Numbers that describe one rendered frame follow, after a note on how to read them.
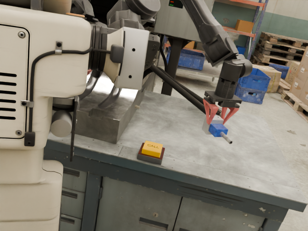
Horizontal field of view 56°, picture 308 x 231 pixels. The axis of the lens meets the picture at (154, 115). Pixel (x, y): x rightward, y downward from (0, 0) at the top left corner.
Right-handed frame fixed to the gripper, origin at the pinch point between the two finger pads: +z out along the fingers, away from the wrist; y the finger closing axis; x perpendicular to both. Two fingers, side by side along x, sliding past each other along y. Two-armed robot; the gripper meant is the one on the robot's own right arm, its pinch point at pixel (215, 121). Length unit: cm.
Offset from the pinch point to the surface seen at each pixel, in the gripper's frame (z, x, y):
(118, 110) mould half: 6.0, -19.5, 26.9
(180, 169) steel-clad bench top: 15.0, 4.6, 10.9
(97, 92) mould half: 6.5, -36.6, 31.9
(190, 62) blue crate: 62, -340, -168
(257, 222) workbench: 31.3, 14.4, -18.5
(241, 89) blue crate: 79, -273, -228
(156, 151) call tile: 11.3, -0.3, 18.3
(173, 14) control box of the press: -23, -87, -15
